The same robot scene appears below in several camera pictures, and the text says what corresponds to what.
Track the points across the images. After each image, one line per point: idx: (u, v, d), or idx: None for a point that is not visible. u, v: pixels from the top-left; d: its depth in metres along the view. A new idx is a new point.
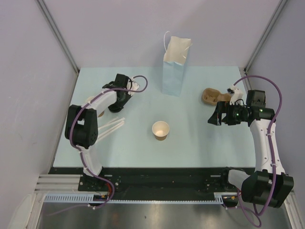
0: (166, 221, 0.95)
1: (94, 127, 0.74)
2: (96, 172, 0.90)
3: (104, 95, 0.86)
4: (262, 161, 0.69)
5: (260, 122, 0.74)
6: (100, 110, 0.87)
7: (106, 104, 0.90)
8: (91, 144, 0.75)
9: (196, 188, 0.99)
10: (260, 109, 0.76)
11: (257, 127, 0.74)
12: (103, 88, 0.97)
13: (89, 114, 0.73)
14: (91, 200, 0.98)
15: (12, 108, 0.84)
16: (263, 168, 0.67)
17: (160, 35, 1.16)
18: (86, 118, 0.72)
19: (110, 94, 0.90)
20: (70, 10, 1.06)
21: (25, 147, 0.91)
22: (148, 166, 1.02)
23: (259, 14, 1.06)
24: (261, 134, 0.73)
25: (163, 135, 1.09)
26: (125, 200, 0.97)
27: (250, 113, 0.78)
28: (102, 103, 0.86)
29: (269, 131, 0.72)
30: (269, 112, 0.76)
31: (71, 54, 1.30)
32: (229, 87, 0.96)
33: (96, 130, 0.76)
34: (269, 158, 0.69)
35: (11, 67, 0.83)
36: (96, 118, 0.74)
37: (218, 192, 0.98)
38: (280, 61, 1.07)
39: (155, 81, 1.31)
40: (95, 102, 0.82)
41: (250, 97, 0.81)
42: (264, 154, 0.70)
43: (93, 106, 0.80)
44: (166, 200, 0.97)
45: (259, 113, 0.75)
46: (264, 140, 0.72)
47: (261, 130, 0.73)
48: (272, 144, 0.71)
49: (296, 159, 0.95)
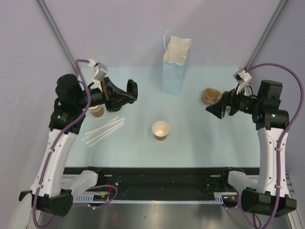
0: (166, 220, 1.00)
1: (60, 205, 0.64)
2: (93, 184, 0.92)
3: (54, 153, 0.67)
4: (266, 181, 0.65)
5: (270, 134, 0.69)
6: (61, 170, 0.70)
7: (65, 156, 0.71)
8: (68, 208, 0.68)
9: (196, 188, 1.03)
10: (272, 113, 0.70)
11: (266, 138, 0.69)
12: (52, 130, 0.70)
13: (46, 203, 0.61)
14: (92, 200, 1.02)
15: (13, 108, 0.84)
16: (266, 190, 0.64)
17: (160, 35, 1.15)
18: (45, 208, 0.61)
19: (63, 142, 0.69)
20: (69, 10, 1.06)
21: (25, 147, 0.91)
22: (149, 166, 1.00)
23: (259, 14, 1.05)
24: (269, 147, 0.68)
25: (163, 135, 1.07)
26: (125, 200, 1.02)
27: (260, 117, 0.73)
28: (57, 168, 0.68)
29: (279, 146, 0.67)
30: (281, 116, 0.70)
31: (71, 53, 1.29)
32: (237, 73, 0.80)
33: (66, 198, 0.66)
34: (273, 178, 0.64)
35: (11, 67, 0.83)
36: (55, 199, 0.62)
37: (218, 192, 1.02)
38: (280, 61, 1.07)
39: (155, 81, 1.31)
40: (46, 178, 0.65)
41: (263, 89, 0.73)
42: (269, 173, 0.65)
43: (46, 186, 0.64)
44: (166, 200, 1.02)
45: (271, 119, 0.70)
46: (271, 158, 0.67)
47: (270, 142, 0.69)
48: (280, 161, 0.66)
49: (296, 160, 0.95)
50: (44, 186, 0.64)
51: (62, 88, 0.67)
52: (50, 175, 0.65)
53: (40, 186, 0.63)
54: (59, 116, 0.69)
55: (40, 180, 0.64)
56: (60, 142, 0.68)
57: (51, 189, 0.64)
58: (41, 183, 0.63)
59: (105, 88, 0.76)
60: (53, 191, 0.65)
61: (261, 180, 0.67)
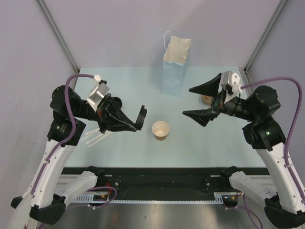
0: (166, 220, 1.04)
1: (50, 215, 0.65)
2: (92, 185, 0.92)
3: (48, 165, 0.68)
4: (292, 201, 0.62)
5: (274, 154, 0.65)
6: (56, 180, 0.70)
7: (62, 165, 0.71)
8: (60, 217, 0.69)
9: (196, 188, 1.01)
10: (267, 131, 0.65)
11: (272, 160, 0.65)
12: (49, 140, 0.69)
13: (35, 213, 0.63)
14: (92, 200, 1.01)
15: (13, 108, 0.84)
16: (296, 210, 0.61)
17: (160, 35, 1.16)
18: (34, 218, 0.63)
19: (58, 155, 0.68)
20: (69, 10, 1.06)
21: (25, 147, 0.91)
22: (150, 166, 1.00)
23: (259, 13, 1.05)
24: (279, 167, 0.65)
25: (163, 135, 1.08)
26: (125, 200, 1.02)
27: (257, 137, 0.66)
28: (52, 178, 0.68)
29: (287, 163, 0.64)
30: (275, 132, 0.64)
31: (71, 53, 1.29)
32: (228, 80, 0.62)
33: (58, 206, 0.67)
34: (297, 194, 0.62)
35: (11, 67, 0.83)
36: (45, 211, 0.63)
37: (218, 192, 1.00)
38: (280, 61, 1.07)
39: (154, 81, 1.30)
40: (38, 188, 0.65)
41: (254, 105, 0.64)
42: (291, 192, 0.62)
43: (37, 197, 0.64)
44: (166, 200, 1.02)
45: (266, 138, 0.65)
46: (286, 176, 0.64)
47: (278, 162, 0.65)
48: (295, 174, 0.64)
49: (297, 160, 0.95)
50: (35, 197, 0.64)
51: (57, 100, 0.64)
52: (42, 186, 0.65)
53: (31, 196, 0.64)
54: (59, 127, 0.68)
55: (32, 190, 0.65)
56: (57, 153, 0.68)
57: (42, 200, 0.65)
58: (32, 194, 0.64)
59: (99, 110, 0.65)
60: (44, 201, 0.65)
61: (287, 201, 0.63)
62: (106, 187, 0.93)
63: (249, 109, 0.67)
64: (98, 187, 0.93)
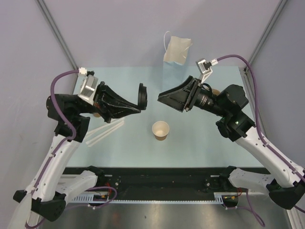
0: (166, 221, 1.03)
1: (51, 211, 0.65)
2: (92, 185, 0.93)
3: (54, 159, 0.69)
4: (284, 174, 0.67)
5: (249, 138, 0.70)
6: (60, 175, 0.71)
7: (66, 161, 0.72)
8: (60, 214, 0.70)
9: (196, 188, 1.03)
10: (237, 121, 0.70)
11: (251, 143, 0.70)
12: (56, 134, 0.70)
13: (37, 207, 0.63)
14: (91, 200, 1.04)
15: (13, 108, 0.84)
16: (290, 182, 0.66)
17: (160, 35, 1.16)
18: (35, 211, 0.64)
19: (64, 149, 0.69)
20: (69, 10, 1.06)
21: (25, 147, 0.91)
22: (150, 167, 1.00)
23: (259, 13, 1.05)
24: (259, 148, 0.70)
25: (163, 135, 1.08)
26: (125, 200, 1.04)
27: (230, 130, 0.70)
28: (56, 172, 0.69)
29: (265, 142, 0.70)
30: (245, 119, 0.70)
31: (71, 54, 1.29)
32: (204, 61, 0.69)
33: (59, 203, 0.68)
34: (286, 168, 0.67)
35: (11, 67, 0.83)
36: (46, 205, 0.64)
37: (218, 192, 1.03)
38: (279, 61, 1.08)
39: (154, 81, 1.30)
40: (42, 182, 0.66)
41: (223, 100, 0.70)
42: (281, 168, 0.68)
43: (40, 190, 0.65)
44: (166, 200, 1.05)
45: (238, 127, 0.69)
46: (268, 154, 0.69)
47: (256, 144, 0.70)
48: (275, 150, 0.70)
49: (296, 159, 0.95)
50: (38, 190, 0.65)
51: (53, 109, 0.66)
52: (46, 179, 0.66)
53: (35, 189, 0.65)
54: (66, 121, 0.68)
55: (36, 183, 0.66)
56: (63, 148, 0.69)
57: (45, 193, 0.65)
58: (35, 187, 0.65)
59: (96, 103, 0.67)
60: (47, 194, 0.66)
61: (282, 179, 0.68)
62: (106, 187, 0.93)
63: (219, 104, 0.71)
64: (98, 187, 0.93)
